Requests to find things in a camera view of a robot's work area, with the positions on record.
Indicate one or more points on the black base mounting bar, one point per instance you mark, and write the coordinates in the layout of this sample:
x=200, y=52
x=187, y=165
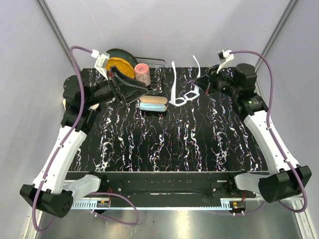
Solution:
x=214, y=184

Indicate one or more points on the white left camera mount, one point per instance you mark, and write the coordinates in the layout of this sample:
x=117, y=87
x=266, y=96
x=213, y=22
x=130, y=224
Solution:
x=101, y=62

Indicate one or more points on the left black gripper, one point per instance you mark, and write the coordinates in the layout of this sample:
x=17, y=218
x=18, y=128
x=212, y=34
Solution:
x=127, y=93

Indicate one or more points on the yellow dotted plate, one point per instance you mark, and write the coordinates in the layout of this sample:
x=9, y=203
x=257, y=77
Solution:
x=122, y=65

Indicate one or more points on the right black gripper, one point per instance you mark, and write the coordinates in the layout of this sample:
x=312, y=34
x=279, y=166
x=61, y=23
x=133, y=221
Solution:
x=204, y=81

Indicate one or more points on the pink patterned cup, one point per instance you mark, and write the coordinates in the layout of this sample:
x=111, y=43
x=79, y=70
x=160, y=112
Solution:
x=142, y=73

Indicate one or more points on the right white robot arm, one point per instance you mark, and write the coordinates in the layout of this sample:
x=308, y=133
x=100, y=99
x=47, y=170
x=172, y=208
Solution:
x=286, y=177

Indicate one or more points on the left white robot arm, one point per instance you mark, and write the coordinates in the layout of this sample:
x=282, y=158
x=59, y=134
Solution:
x=48, y=192

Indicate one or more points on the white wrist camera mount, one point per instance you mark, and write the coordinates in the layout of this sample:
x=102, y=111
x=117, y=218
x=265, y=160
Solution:
x=225, y=59

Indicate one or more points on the dark green plate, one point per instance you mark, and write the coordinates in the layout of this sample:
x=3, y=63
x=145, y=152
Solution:
x=123, y=54

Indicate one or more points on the black wire dish rack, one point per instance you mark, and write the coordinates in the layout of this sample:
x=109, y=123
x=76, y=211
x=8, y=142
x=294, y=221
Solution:
x=156, y=67

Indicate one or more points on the black glasses case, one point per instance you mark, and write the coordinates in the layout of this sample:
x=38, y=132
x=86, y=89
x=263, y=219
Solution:
x=153, y=100

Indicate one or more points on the cream bowl with rings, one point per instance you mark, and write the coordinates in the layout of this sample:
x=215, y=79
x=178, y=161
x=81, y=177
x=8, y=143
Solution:
x=93, y=107

